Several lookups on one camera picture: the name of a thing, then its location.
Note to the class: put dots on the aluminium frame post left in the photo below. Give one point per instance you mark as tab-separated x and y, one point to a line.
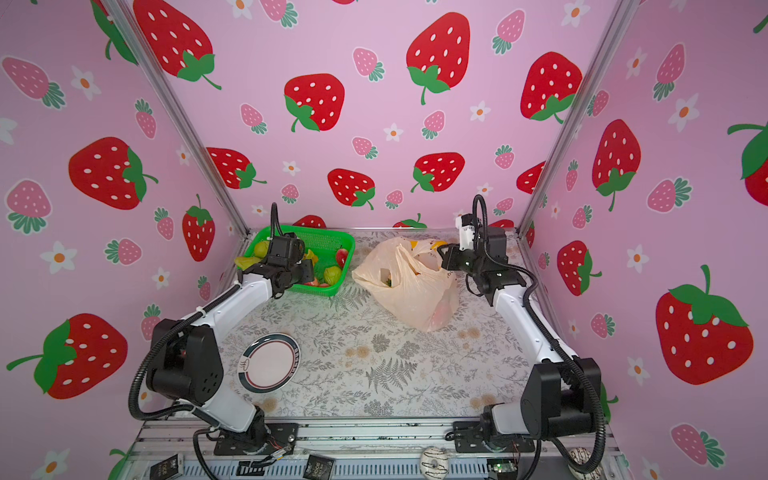
122	14

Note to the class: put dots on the black square tag left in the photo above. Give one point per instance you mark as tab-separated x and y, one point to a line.
167	469

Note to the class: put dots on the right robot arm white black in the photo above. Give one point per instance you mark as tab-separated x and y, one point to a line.
562	393

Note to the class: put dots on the black square tag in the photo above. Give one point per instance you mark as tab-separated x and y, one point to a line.
318	468
167	469

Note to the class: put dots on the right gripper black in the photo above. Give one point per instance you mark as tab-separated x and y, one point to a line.
450	258

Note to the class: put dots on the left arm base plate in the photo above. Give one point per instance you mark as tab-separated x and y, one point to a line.
268	439

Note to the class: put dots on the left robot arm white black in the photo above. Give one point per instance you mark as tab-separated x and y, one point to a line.
183	370

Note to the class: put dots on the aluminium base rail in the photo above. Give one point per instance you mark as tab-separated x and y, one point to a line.
347	448

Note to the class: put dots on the banana print plastic bag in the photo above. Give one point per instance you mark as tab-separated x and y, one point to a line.
406	278

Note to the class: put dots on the black square tag centre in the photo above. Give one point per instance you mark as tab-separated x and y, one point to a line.
318	468

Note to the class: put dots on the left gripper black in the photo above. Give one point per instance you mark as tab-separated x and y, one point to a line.
308	273

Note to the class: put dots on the aluminium frame post right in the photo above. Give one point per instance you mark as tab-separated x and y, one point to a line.
615	30

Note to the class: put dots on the round white plate dark rim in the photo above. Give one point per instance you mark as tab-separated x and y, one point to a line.
269	363

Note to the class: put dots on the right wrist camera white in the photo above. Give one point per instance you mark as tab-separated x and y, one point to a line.
466	231

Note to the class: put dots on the white sprinkled donut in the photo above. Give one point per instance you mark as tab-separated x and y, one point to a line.
580	456
434	463

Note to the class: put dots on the white sprinkled donut centre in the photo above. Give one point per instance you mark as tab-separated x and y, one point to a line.
434	463

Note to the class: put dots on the yellow green fake starfruit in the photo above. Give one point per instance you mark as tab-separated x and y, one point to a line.
243	262

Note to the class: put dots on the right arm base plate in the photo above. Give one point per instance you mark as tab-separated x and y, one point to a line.
475	437

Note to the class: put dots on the aluminium frame post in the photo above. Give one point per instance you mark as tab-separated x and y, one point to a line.
122	14
615	30

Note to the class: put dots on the white sprinkled donut right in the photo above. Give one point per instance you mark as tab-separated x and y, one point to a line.
580	456

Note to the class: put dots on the green plastic fruit basket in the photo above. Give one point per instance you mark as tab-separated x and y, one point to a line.
324	244

